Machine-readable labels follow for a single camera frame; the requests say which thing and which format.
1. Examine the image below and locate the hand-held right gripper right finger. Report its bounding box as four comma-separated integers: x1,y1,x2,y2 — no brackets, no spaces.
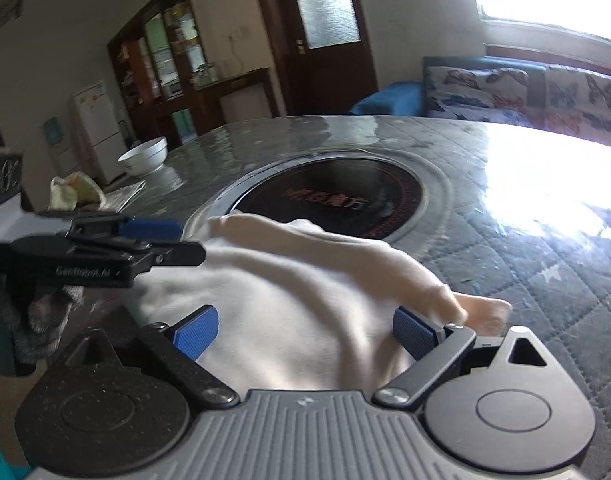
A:
375,306,569,407

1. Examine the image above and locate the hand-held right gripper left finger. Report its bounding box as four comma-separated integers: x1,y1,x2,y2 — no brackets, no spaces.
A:
50,304,239,408

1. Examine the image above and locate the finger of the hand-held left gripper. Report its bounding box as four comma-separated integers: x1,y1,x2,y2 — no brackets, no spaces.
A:
10,238,207,268
36,210,184,253

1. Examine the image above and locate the cream garment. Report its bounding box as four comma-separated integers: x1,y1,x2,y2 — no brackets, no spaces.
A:
120,212,512,393

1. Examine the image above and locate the person's left hand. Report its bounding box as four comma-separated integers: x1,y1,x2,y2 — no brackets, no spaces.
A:
13,284,85,367

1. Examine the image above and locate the paper booklet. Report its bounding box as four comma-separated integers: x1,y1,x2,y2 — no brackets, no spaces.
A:
98,180,146,213

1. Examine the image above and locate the white bowl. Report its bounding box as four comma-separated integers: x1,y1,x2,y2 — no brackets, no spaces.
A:
118,136,168,177

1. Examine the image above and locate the yellowish crumpled cloth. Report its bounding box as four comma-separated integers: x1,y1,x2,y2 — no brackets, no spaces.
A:
50,171,107,211

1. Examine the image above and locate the white refrigerator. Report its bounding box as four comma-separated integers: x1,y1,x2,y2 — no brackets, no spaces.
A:
68,79,129,185

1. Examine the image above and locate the water dispenser with blue jug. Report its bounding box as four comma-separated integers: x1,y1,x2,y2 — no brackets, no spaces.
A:
42,117,74,181

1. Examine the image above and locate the round black induction cooktop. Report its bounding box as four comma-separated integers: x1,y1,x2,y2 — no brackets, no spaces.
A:
233,157,426,241

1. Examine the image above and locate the brown wooden side cabinet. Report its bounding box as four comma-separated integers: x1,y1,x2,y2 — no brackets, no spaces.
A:
188,67,282,136

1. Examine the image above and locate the dark wooden display cabinet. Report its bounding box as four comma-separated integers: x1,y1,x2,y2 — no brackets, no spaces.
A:
107,0,221,148

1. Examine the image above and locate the brown wooden door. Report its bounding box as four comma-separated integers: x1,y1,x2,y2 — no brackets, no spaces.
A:
248,0,381,116

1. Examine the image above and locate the blue sofa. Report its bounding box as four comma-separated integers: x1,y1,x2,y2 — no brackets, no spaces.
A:
349,56,611,136

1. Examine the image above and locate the butterfly print cushion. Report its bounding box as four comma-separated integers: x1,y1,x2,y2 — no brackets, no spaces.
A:
544,66,611,135
428,66,531,126

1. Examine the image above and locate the brown wooden ledge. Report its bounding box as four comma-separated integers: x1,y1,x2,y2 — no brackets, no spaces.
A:
485,44,611,72

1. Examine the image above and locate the wall air conditioner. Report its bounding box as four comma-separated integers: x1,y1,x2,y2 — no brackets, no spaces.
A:
0,0,26,36

